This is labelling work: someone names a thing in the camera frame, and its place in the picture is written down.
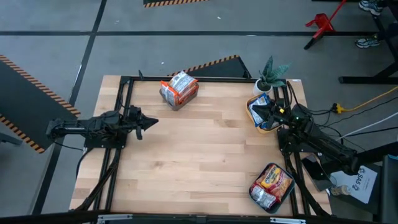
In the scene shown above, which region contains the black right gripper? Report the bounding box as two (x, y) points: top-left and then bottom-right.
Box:
(252, 104), (304, 130)

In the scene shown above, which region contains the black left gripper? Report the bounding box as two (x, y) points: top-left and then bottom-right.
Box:
(124, 105), (159, 141)

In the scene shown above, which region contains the red beef noodle pack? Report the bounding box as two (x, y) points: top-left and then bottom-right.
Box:
(250, 183), (277, 210)
(259, 164), (294, 202)

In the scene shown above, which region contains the yellow plastic bin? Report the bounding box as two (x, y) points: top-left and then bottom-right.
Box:
(245, 92), (285, 134)

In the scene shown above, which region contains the potted plant white pot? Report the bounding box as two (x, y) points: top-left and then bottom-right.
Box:
(252, 55), (290, 96)

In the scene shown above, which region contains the smoky grey transparent bin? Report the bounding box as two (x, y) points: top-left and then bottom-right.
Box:
(159, 70), (200, 112)

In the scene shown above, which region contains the black hazard-striped panel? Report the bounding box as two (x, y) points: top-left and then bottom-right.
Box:
(142, 0), (209, 8)
(0, 54), (81, 155)
(167, 55), (252, 79)

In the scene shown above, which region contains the black smartphone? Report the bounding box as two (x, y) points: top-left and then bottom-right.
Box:
(300, 153), (334, 192)

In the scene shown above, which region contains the dark tray with snack packets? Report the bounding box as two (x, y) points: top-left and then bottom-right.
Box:
(248, 162), (295, 215)

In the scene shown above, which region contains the small beige bottle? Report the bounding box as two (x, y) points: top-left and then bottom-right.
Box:
(329, 185), (351, 197)

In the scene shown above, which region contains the red metal stand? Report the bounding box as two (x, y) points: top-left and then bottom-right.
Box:
(303, 0), (348, 50)

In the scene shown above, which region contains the black desk beam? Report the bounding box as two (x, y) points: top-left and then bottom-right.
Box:
(322, 141), (398, 175)

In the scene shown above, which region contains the white printed paper sheet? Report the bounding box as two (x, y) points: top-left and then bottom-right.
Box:
(329, 164), (379, 205)

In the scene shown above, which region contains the person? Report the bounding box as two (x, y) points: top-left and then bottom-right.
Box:
(355, 0), (386, 49)

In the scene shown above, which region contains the grey metal leg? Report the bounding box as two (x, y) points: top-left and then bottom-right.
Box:
(0, 132), (23, 146)

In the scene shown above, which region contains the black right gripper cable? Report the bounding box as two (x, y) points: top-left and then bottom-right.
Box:
(285, 80), (301, 108)

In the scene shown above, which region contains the yellow floor cable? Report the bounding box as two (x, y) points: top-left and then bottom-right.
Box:
(333, 86), (398, 114)

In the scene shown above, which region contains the black desk leg frame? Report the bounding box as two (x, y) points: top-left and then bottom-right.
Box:
(338, 0), (398, 85)

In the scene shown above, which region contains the silver metal bracket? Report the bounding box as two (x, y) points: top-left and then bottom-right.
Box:
(269, 217), (307, 224)
(96, 213), (134, 224)

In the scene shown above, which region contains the white cable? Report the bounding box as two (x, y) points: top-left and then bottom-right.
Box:
(335, 111), (398, 142)

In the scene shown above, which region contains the black floor cable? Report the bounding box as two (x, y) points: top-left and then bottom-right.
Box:
(306, 96), (398, 125)

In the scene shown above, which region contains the black camera mount rail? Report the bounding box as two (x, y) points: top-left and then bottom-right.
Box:
(0, 210), (398, 224)

